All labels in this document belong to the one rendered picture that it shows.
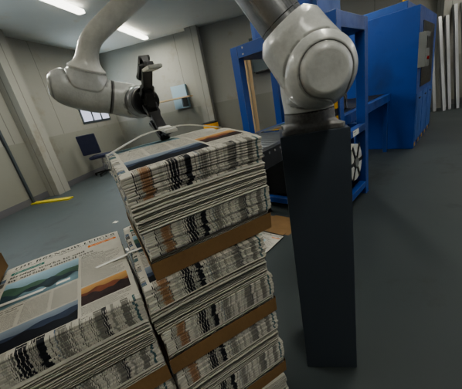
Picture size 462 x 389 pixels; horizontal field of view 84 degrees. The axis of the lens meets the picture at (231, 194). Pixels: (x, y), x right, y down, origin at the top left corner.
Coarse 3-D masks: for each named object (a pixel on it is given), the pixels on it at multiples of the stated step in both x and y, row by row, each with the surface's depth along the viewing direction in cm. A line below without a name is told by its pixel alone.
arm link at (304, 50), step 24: (240, 0) 56; (264, 0) 53; (288, 0) 54; (264, 24) 56; (288, 24) 53; (312, 24) 52; (264, 48) 58; (288, 48) 54; (312, 48) 49; (336, 48) 49; (288, 72) 54; (312, 72) 51; (336, 72) 50; (288, 96) 63; (312, 96) 54; (336, 96) 55
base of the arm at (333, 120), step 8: (312, 112) 76; (320, 112) 76; (328, 112) 77; (288, 120) 81; (296, 120) 79; (304, 120) 77; (312, 120) 77; (320, 120) 77; (328, 120) 77; (336, 120) 76; (288, 128) 80; (296, 128) 78; (304, 128) 77; (312, 128) 77; (320, 128) 77; (328, 128) 76
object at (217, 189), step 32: (224, 128) 64; (128, 160) 50; (160, 160) 47; (192, 160) 47; (224, 160) 50; (256, 160) 55; (128, 192) 43; (160, 192) 46; (192, 192) 48; (224, 192) 52; (256, 192) 56; (160, 224) 47; (192, 224) 51; (224, 224) 54; (160, 256) 50
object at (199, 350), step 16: (272, 304) 66; (240, 320) 62; (256, 320) 65; (224, 336) 61; (192, 352) 57; (208, 352) 59; (160, 368) 54; (176, 368) 56; (144, 384) 53; (160, 384) 55; (256, 384) 70
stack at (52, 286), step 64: (64, 256) 69; (256, 256) 61; (0, 320) 49; (64, 320) 46; (128, 320) 49; (192, 320) 56; (0, 384) 41; (64, 384) 45; (128, 384) 51; (192, 384) 60
